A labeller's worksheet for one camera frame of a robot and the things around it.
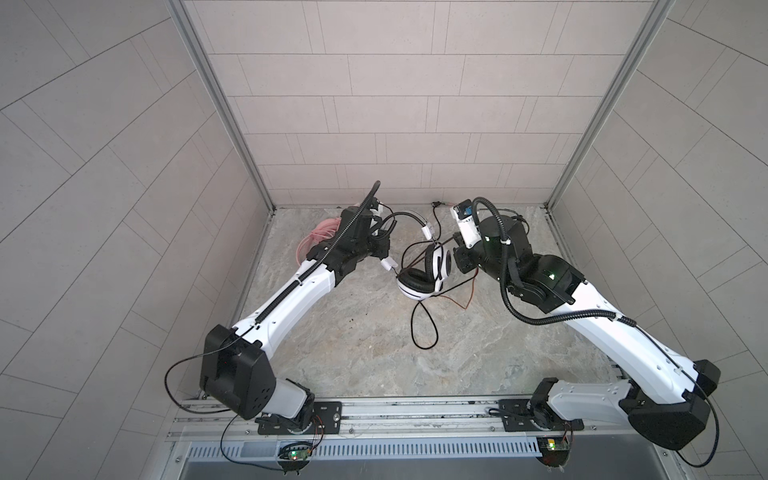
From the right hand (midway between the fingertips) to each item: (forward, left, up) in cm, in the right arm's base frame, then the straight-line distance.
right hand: (452, 235), depth 68 cm
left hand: (+9, +13, -8) cm, 18 cm away
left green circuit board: (-36, +37, -28) cm, 58 cm away
